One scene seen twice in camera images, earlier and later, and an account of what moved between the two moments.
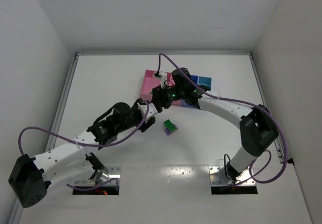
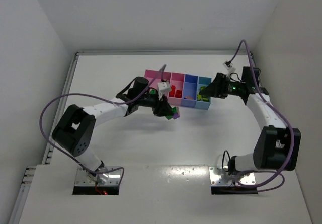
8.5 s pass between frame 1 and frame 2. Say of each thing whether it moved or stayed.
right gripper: moved
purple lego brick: moved
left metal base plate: stayed
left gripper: moved
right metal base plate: stayed
